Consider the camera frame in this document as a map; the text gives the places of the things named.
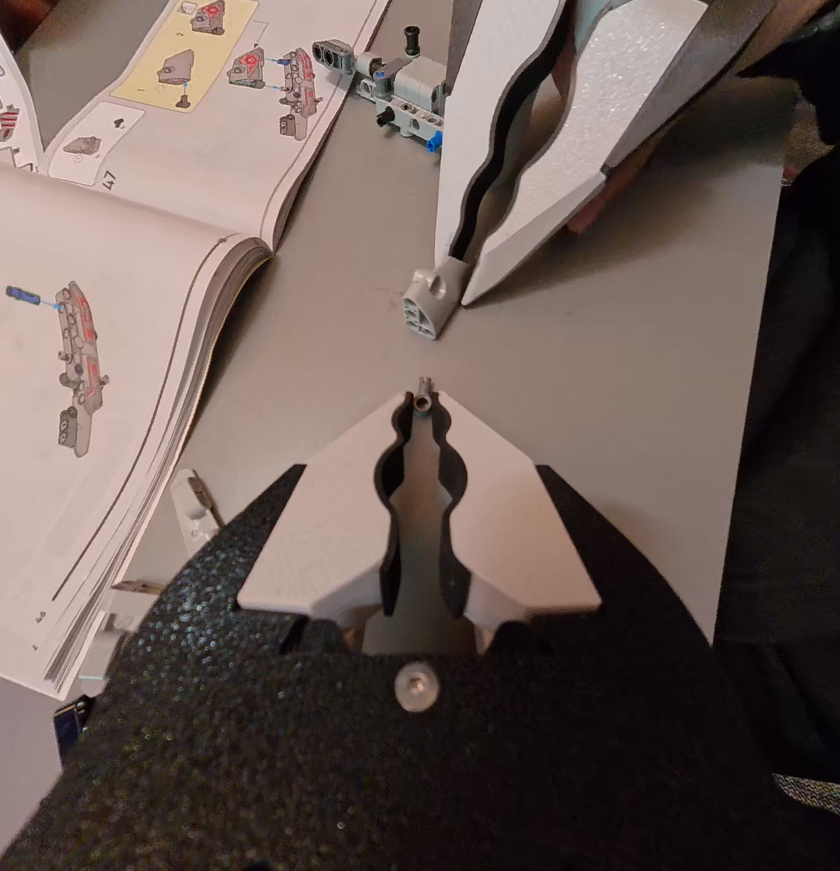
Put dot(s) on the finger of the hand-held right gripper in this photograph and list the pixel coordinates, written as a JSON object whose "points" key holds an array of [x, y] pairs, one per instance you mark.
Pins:
{"points": [[481, 88], [583, 150]]}

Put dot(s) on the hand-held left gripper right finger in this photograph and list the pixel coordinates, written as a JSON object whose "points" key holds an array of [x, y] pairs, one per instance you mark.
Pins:
{"points": [[522, 537]]}

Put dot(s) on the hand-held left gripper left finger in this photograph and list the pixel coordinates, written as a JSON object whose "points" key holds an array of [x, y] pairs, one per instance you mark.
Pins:
{"points": [[318, 537]]}

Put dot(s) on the grey toy brick assembly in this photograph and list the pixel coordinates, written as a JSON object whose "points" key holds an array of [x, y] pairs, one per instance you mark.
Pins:
{"points": [[406, 88]]}

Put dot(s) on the small grey toy pin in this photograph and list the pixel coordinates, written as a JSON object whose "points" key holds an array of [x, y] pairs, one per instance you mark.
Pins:
{"points": [[424, 401]]}

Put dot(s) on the light grey toy brick connector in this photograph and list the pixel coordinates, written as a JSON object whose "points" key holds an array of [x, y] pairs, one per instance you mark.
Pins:
{"points": [[433, 299]]}

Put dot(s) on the person's right forearm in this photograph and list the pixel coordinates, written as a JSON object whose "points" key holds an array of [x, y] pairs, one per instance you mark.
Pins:
{"points": [[814, 61]]}

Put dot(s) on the grey desk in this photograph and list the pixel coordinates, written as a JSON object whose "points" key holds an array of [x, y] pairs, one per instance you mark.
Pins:
{"points": [[597, 408]]}

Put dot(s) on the person's right hand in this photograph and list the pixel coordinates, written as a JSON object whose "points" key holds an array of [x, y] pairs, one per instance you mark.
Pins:
{"points": [[607, 201]]}

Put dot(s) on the white toy brick piece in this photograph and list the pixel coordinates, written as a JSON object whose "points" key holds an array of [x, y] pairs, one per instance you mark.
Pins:
{"points": [[192, 503]]}

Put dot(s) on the open instruction booklet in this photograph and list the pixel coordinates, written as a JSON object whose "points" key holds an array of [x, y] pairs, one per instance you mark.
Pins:
{"points": [[86, 422]]}

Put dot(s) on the person's dark pants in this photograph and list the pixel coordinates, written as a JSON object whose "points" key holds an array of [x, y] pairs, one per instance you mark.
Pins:
{"points": [[801, 476]]}

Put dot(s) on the dark blue small item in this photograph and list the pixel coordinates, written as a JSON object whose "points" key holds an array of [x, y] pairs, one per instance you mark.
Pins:
{"points": [[71, 727]]}

